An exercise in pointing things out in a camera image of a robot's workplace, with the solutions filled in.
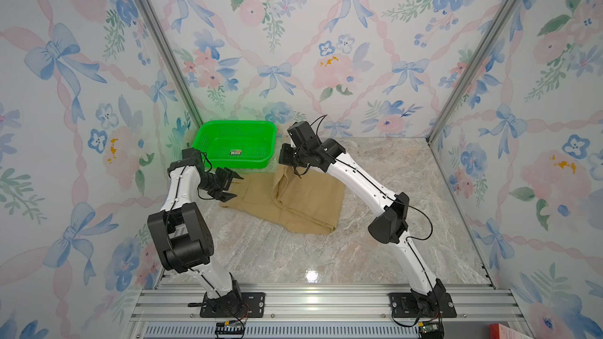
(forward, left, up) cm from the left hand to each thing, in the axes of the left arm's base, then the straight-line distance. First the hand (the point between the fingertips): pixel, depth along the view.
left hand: (243, 182), depth 87 cm
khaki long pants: (0, -18, -13) cm, 22 cm away
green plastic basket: (+32, +12, -13) cm, 36 cm away
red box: (-44, -79, -10) cm, 91 cm away
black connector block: (-43, 0, -17) cm, 46 cm away
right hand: (+5, -13, +9) cm, 16 cm away
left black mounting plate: (-39, -2, -8) cm, 39 cm away
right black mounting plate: (-37, -54, -13) cm, 67 cm away
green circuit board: (-44, -62, -17) cm, 78 cm away
